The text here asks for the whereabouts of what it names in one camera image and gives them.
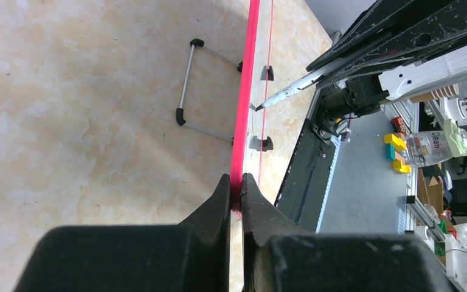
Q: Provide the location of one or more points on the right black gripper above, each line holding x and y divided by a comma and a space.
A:
394, 33

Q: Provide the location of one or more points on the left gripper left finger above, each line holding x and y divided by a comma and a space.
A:
192, 255

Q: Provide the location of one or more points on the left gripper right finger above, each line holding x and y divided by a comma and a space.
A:
281, 256

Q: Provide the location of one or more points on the pink framed whiteboard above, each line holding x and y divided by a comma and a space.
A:
246, 169

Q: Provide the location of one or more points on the black white marker pen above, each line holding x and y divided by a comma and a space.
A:
301, 84

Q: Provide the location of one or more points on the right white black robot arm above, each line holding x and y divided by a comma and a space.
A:
363, 95

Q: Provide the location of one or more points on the black whiteboard foot clip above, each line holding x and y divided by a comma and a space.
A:
267, 73
261, 144

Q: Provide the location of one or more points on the metal whiteboard stand leg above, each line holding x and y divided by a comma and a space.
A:
201, 94

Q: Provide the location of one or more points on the yellow teal toy blocks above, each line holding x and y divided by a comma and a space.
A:
395, 146

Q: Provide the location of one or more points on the clear plastic cleaner bottle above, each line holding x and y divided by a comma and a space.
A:
428, 148

